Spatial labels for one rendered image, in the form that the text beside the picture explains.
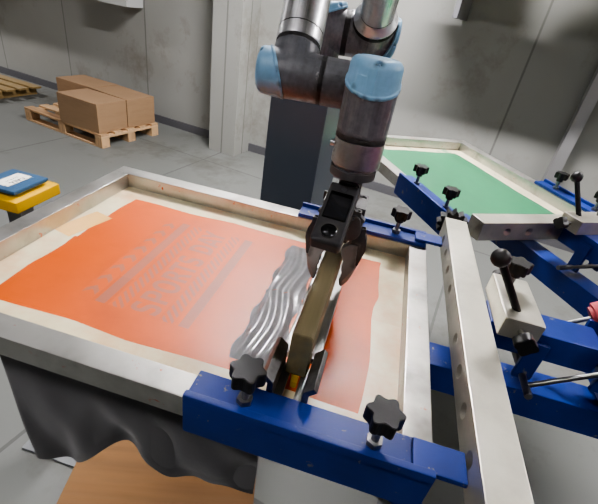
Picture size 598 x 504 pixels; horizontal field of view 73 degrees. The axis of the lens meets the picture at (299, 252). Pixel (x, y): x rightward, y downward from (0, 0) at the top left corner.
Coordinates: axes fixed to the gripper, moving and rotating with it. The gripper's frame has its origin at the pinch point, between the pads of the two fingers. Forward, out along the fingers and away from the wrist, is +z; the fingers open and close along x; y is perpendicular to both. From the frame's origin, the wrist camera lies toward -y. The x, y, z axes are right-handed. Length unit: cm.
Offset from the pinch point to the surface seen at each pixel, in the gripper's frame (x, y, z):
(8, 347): 37.5, -29.2, 4.3
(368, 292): -8.1, 7.8, 6.3
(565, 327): -39.2, 0.6, -2.4
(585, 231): -56, 43, -3
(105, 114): 244, 264, 74
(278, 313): 6.4, -6.1, 5.7
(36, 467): 79, -3, 102
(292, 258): 8.8, 12.0, 5.9
